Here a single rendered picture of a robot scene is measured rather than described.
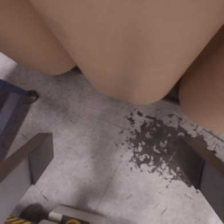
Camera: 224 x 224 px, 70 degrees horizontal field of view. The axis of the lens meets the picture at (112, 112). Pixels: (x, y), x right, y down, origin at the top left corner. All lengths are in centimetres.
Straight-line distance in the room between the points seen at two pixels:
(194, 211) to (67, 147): 74
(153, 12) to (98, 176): 84
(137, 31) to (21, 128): 97
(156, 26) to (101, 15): 8
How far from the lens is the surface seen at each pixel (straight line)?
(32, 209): 99
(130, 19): 24
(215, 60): 48
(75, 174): 98
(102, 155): 92
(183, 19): 25
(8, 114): 102
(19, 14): 55
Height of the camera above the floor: 90
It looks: 78 degrees down
